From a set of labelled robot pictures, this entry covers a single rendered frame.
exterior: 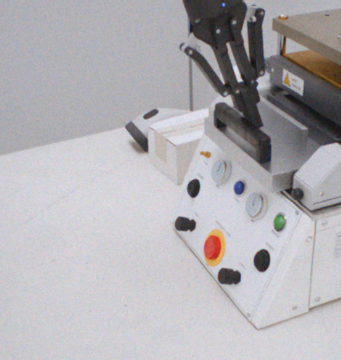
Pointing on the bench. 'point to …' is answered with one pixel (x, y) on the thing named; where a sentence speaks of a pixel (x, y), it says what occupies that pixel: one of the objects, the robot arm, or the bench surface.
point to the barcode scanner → (139, 132)
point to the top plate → (320, 32)
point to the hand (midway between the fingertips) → (248, 106)
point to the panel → (236, 227)
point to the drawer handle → (263, 149)
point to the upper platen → (322, 68)
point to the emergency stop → (212, 247)
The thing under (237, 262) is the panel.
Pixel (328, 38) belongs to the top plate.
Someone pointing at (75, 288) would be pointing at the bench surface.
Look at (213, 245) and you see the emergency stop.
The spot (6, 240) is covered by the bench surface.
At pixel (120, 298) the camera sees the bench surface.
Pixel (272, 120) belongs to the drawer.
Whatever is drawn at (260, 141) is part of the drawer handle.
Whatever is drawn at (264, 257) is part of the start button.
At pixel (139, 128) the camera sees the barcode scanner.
